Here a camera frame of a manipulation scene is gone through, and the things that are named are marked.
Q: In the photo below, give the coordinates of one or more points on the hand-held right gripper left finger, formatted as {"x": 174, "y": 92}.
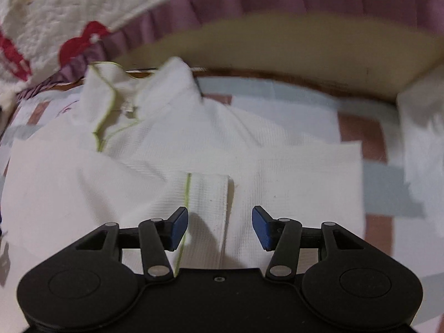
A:
{"x": 179, "y": 226}

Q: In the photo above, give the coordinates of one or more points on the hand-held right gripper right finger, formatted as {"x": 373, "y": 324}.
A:
{"x": 261, "y": 227}

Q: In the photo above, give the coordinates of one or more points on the white polo shirt green trim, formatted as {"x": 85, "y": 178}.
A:
{"x": 145, "y": 152}

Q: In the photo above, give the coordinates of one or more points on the white cloth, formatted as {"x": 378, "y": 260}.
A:
{"x": 421, "y": 142}

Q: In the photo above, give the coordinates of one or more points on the white quilted blanket red print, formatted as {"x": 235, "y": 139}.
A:
{"x": 52, "y": 20}

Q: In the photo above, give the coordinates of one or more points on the beige wooden bed frame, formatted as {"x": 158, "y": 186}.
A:
{"x": 277, "y": 47}

